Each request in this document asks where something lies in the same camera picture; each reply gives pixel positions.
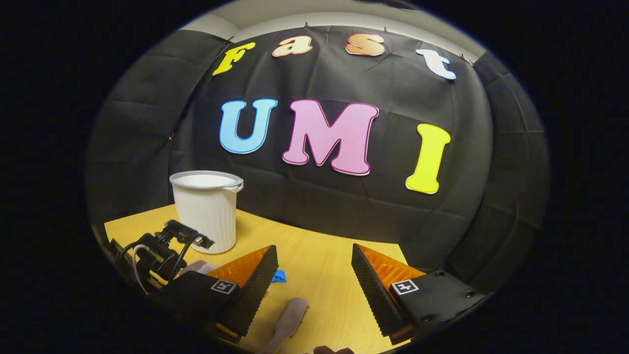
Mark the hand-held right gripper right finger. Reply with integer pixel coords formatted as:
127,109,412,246
351,243,488,345

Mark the pink plastic dustpan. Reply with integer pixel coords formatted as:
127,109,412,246
179,260,217,277

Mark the small pink broom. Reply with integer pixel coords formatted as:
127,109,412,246
263,297,309,354

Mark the yellow wooden desktop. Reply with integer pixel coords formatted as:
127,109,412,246
104,204,411,354

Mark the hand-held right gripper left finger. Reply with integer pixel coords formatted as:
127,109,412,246
160,245,279,344

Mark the white ribbed garbage bin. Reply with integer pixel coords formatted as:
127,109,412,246
170,171,244,255

